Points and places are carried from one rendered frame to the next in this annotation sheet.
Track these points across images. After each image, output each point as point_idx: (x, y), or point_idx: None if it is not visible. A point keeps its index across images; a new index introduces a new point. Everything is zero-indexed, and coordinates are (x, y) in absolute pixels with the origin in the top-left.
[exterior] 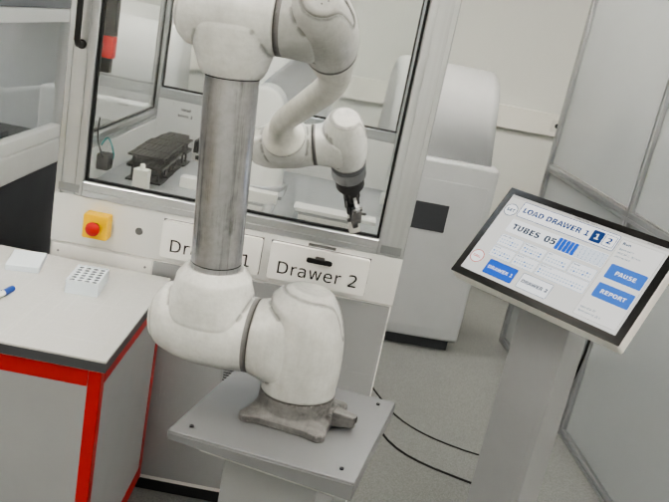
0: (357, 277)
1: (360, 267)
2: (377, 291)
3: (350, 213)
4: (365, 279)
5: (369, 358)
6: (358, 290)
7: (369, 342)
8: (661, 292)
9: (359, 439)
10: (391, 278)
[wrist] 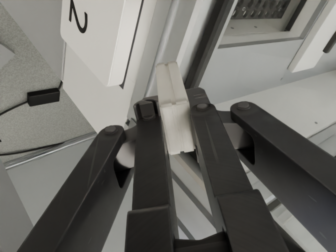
0: (84, 36)
1: (98, 54)
2: (77, 71)
3: (135, 163)
4: (81, 56)
5: (16, 10)
6: (66, 28)
7: (28, 18)
8: None
9: None
10: (92, 113)
